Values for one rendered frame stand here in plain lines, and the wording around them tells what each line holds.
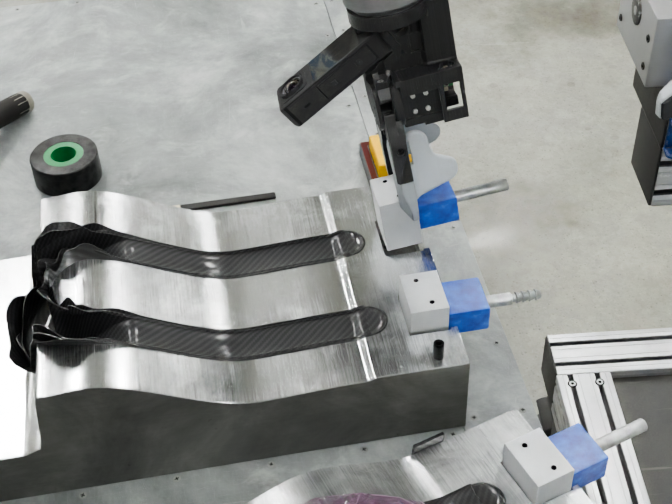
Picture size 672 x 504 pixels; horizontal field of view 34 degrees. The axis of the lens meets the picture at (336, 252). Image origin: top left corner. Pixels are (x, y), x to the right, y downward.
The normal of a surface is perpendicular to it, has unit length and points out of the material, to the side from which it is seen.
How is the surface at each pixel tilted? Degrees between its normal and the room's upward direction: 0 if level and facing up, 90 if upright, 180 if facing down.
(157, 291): 28
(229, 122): 0
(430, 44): 82
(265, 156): 0
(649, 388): 0
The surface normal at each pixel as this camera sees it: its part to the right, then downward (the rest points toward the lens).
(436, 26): 0.16, 0.56
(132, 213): 0.40, -0.72
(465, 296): -0.04, -0.73
